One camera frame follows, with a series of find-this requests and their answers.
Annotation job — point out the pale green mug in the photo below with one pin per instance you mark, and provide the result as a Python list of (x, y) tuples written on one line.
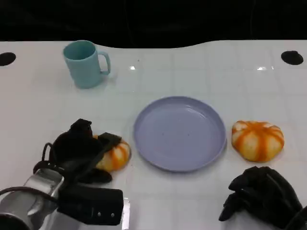
[(82, 64)]

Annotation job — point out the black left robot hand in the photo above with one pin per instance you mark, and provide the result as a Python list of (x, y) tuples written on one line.
[(76, 146)]

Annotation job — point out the black backdrop cloth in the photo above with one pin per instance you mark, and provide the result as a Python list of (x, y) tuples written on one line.
[(153, 21)]

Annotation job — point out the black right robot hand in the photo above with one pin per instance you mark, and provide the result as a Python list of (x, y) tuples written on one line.
[(263, 194)]

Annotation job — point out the black table grommet hole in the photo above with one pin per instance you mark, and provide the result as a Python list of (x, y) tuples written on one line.
[(6, 59), (291, 57)]

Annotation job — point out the lilac plate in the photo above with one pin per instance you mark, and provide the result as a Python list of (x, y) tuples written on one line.
[(180, 134)]

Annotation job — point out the orange white toy bread roll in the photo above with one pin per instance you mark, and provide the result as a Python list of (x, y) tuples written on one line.
[(117, 155), (257, 141)]

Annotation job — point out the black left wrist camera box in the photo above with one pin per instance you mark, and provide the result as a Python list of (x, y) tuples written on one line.
[(93, 206)]

